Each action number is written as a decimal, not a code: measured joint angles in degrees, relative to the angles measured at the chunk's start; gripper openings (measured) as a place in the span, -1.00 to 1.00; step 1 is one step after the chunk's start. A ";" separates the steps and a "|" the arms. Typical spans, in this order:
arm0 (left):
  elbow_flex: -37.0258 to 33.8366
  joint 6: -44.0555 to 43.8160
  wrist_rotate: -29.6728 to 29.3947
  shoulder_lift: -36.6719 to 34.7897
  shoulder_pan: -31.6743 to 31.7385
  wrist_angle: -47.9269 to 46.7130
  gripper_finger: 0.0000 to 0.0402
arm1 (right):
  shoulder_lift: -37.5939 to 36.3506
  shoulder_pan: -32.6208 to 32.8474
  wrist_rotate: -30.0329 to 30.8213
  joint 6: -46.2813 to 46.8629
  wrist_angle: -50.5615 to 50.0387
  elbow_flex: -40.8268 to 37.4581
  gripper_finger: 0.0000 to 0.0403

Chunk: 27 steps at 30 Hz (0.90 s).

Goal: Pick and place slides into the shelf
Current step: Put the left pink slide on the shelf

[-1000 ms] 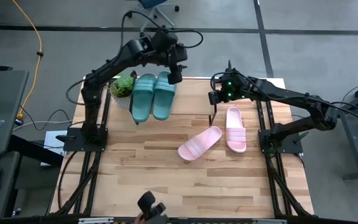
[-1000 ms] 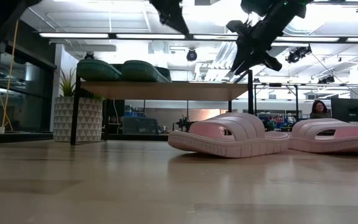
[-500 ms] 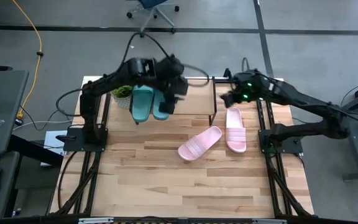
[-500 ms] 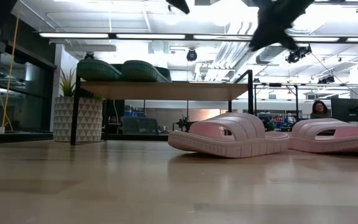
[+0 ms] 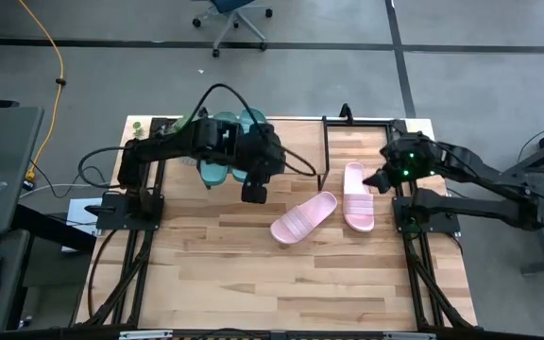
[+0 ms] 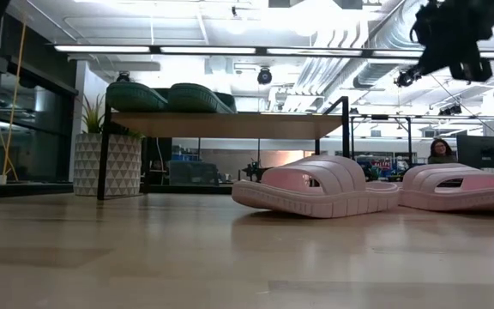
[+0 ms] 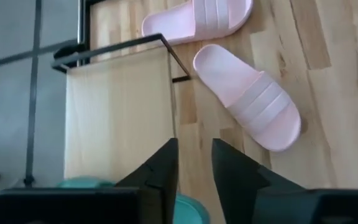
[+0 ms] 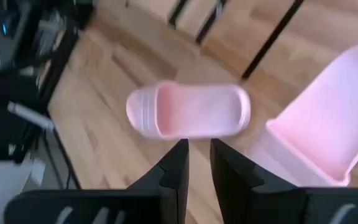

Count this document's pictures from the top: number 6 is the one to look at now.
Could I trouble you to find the green potted plant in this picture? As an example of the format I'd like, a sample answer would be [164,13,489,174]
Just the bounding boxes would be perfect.
[81,93,145,141]

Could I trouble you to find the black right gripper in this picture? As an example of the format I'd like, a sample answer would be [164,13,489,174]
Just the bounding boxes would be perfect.
[412,0,494,83]

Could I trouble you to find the person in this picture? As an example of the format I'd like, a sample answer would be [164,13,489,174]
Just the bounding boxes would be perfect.
[426,137,456,165]

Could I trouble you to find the yellow cable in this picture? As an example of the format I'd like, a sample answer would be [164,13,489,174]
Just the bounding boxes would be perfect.
[0,21,28,182]

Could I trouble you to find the dark glass case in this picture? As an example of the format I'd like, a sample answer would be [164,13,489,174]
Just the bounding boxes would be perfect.
[168,161,220,186]

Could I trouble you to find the blue storage bins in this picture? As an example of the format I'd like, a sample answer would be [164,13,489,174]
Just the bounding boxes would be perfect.
[171,145,201,162]

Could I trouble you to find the large black computer monitor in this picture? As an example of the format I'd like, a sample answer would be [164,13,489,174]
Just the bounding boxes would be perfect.
[456,135,494,171]

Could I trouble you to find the teal green rubber slide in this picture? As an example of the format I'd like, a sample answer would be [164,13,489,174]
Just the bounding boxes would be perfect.
[105,81,170,113]
[167,82,238,115]

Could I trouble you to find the pale pink rubber slide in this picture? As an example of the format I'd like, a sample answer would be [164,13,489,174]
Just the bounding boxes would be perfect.
[396,161,494,213]
[231,154,401,219]

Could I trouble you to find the wooden shelf black metal frame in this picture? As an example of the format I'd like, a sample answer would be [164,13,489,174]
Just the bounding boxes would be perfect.
[96,94,352,201]

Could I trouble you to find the white triangle-pattern planter pot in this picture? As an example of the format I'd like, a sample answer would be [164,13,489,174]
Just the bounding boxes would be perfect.
[73,132,143,197]

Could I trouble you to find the black metal desk frame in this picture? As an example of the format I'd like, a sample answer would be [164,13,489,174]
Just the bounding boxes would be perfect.
[349,113,414,167]

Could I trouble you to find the small black device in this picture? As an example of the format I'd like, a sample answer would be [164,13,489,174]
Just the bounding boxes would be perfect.
[238,159,270,182]

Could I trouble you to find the long linear ceiling light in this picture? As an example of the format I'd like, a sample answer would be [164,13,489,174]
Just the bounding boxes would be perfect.
[53,44,494,60]

